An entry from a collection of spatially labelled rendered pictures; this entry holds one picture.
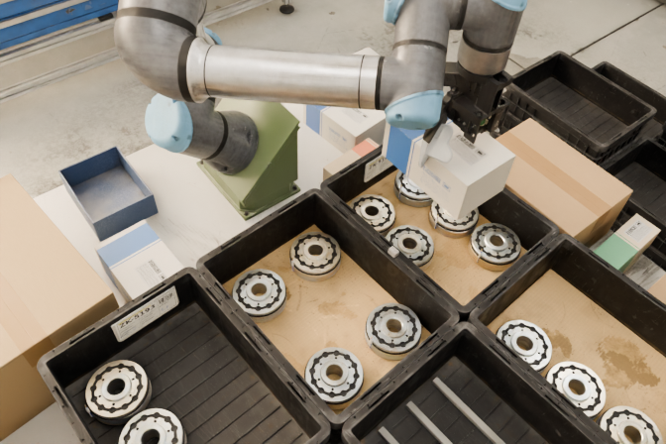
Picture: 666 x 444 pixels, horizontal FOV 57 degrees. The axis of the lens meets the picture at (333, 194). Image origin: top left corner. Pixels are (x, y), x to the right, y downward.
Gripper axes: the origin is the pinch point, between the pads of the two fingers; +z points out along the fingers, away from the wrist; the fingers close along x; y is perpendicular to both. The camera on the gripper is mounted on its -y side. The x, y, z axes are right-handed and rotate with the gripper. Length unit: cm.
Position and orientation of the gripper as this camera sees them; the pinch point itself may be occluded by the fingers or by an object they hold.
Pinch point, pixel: (447, 147)
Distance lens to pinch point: 112.0
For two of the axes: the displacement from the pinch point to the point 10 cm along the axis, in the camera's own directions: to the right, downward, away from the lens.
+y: 6.2, 6.1, -4.9
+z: -0.4, 6.5, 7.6
